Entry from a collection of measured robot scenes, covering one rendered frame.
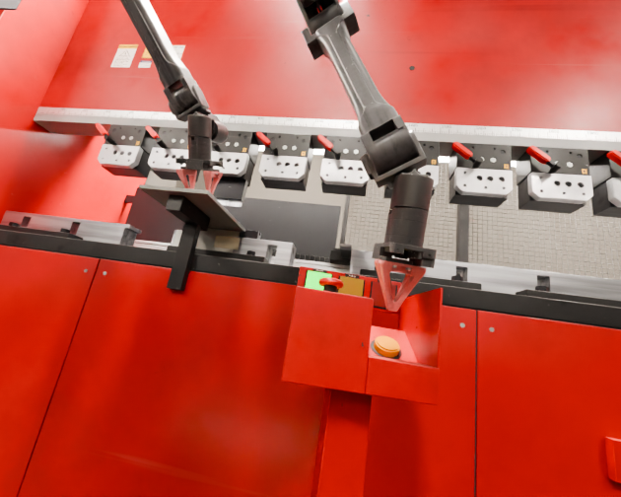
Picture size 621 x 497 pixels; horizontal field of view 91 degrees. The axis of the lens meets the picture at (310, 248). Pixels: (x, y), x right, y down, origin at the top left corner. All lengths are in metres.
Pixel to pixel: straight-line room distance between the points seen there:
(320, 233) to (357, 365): 1.10
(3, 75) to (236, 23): 0.84
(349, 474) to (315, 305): 0.23
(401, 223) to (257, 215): 1.18
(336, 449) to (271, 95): 1.05
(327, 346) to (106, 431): 0.66
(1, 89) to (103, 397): 1.14
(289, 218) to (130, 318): 0.88
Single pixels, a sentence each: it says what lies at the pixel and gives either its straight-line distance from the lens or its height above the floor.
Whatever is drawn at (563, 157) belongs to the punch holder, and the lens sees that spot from 1.15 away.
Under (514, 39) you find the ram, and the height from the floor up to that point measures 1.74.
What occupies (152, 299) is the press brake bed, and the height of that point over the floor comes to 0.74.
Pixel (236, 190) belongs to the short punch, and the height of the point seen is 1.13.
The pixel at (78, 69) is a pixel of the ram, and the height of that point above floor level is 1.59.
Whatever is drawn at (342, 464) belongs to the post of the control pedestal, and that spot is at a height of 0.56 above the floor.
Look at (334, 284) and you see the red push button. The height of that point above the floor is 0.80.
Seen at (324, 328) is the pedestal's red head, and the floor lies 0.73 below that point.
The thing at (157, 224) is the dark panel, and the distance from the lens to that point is 1.79.
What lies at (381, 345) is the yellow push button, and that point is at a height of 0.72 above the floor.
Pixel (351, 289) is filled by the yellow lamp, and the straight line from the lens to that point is 0.57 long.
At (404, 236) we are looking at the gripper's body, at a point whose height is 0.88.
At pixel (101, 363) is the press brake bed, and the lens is 0.96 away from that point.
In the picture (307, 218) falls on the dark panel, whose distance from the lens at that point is 1.50.
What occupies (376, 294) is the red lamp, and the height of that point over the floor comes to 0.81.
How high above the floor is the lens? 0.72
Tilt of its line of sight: 15 degrees up
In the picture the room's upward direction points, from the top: 9 degrees clockwise
